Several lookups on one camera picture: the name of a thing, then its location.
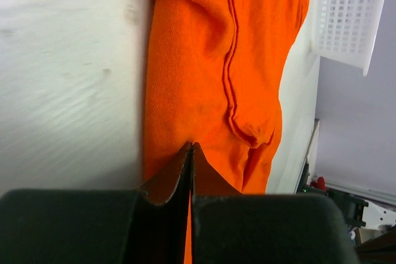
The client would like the white plastic basket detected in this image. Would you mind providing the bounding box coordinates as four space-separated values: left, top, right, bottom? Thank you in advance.
312 0 384 75

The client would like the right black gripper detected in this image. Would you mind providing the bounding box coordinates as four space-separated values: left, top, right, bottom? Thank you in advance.
301 182 368 227

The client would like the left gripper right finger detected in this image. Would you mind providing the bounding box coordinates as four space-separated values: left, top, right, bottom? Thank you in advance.
191 143 359 263

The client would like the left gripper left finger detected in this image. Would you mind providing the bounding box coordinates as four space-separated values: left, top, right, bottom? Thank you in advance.
1 144 191 263

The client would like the orange t shirt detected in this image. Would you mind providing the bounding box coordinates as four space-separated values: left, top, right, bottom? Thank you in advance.
140 0 319 264

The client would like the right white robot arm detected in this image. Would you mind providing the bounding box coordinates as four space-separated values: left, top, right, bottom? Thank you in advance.
297 178 395 230

